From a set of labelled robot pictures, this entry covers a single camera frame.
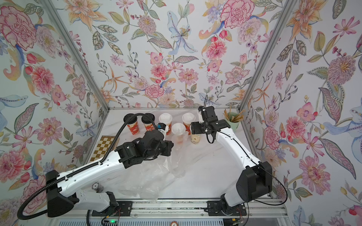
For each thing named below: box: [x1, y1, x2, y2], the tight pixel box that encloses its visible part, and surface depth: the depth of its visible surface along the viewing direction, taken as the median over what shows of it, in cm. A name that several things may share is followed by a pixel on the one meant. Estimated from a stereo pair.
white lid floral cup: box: [171, 122, 187, 135], surface depth 90 cm
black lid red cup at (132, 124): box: [123, 113, 140, 136], surface depth 95 cm
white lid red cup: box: [158, 113, 173, 136], surface depth 95 cm
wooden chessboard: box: [89, 135, 121, 162], surface depth 97 cm
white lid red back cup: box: [181, 112, 196, 136], surface depth 94 cm
